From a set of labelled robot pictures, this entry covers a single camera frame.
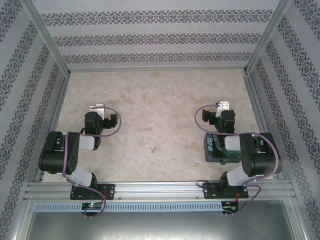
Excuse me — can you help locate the aluminium side rail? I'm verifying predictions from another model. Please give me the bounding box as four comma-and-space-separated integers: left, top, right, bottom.
243, 73, 285, 180
34, 74, 71, 183

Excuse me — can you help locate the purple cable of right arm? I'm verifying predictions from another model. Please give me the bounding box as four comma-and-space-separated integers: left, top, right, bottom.
194, 104, 280, 216

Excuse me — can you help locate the grey metal panel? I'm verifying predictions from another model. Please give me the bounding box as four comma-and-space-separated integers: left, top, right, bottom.
24, 211, 301, 240

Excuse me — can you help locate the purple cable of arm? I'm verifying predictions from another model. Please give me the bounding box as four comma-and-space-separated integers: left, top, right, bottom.
61, 106, 123, 219
194, 104, 280, 216

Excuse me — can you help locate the slotted grey cable duct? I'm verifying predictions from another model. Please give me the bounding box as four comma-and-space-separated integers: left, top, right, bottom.
33, 201, 223, 212

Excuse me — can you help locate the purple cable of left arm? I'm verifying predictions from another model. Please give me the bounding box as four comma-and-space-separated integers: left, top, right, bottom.
61, 106, 123, 219

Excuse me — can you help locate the aluminium frame post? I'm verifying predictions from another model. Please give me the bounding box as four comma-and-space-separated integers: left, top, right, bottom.
243, 0, 292, 75
22, 0, 72, 76

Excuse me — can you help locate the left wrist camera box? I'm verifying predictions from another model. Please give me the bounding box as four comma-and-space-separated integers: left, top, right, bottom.
89, 103, 106, 118

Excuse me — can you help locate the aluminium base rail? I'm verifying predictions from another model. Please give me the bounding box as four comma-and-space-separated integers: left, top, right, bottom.
23, 181, 293, 201

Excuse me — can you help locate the blue starry night painted box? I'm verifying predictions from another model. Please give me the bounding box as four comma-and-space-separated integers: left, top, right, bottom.
203, 132, 243, 164

